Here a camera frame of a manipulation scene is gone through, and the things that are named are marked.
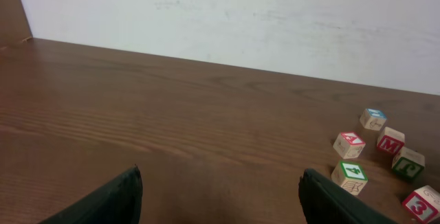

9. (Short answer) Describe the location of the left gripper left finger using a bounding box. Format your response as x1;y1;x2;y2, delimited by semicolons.
42;166;143;224

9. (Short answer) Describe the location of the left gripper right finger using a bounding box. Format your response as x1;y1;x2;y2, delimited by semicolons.
298;168;395;224

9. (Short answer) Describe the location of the blue-edged number 3 block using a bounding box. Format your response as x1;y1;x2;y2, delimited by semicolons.
401;186;439;224

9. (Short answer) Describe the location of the green 4 wooden block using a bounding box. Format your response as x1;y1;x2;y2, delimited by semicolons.
331;161;368;196

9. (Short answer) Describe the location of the red A wooden block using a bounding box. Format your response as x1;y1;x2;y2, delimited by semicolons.
333;132;366;159

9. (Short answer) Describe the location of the red M wooden block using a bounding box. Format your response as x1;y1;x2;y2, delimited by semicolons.
376;127;405;155

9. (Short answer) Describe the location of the green J wooden block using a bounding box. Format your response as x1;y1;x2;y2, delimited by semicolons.
391;146;426;181

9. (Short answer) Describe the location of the blue-top wooden block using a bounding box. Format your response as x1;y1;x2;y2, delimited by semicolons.
360;109;387;131

